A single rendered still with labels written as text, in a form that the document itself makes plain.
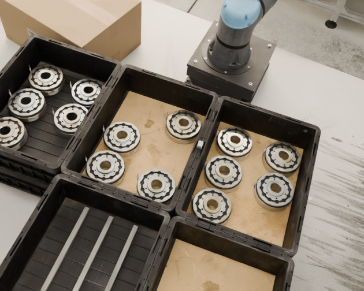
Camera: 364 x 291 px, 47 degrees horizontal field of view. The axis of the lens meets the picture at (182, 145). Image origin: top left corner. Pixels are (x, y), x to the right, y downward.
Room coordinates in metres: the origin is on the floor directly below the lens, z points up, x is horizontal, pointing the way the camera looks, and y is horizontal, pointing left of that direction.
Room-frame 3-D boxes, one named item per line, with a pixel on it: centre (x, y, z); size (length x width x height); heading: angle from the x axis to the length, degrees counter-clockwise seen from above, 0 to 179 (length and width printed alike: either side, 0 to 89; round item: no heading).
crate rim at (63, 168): (0.64, 0.10, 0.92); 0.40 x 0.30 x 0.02; 169
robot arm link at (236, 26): (1.11, -0.11, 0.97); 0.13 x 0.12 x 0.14; 155
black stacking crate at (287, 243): (0.58, -0.19, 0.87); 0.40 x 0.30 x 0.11; 169
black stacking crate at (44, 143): (0.70, 0.40, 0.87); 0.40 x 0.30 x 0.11; 169
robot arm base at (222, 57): (1.11, -0.11, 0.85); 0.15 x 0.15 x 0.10
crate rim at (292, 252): (0.58, -0.19, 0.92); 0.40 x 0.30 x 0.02; 169
